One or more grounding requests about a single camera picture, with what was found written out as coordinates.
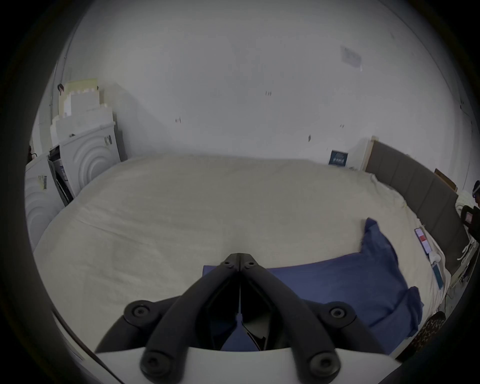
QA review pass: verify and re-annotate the grey padded headboard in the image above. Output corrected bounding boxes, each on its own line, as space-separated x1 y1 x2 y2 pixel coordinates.
365 139 474 275

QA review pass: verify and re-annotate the leopard print cloth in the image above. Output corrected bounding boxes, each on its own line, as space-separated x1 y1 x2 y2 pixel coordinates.
410 311 447 354

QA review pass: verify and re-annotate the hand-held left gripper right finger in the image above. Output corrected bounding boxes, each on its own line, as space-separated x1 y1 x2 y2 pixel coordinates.
239 253 387 382

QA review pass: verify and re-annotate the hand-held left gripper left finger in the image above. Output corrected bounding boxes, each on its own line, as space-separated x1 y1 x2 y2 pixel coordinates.
95 253 241 382

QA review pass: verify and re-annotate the bed with beige sheet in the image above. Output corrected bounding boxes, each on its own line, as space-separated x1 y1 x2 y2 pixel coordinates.
33 154 451 361

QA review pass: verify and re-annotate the white washing machine with foam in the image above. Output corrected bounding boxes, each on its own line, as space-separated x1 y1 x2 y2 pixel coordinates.
48 78 122 206

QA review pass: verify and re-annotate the phone with pink screen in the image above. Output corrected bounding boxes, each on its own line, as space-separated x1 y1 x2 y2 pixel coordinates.
414 227 433 256

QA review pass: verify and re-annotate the dark blue shirt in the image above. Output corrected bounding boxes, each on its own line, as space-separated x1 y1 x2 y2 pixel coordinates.
202 217 424 353

